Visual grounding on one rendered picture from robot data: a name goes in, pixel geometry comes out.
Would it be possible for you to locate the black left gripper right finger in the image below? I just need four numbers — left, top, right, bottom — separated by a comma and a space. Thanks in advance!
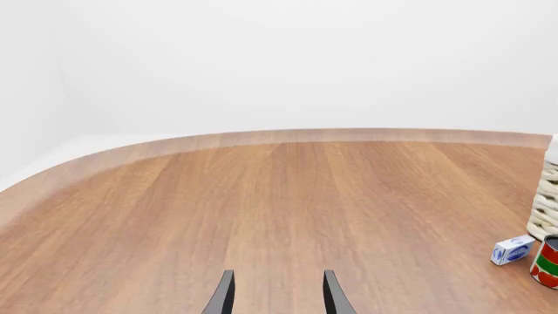
323, 270, 357, 314

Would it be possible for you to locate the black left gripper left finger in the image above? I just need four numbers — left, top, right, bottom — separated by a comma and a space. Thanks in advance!
201, 270, 235, 314

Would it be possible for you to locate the white and blue cream cheese box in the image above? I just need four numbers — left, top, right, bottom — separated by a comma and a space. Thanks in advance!
489, 233, 536, 267

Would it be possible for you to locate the white woven basket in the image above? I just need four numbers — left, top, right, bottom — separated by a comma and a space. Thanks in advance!
526, 133, 558, 242

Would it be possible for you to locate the red and green tomato tin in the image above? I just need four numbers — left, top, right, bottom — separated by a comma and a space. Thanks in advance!
529, 234, 558, 290

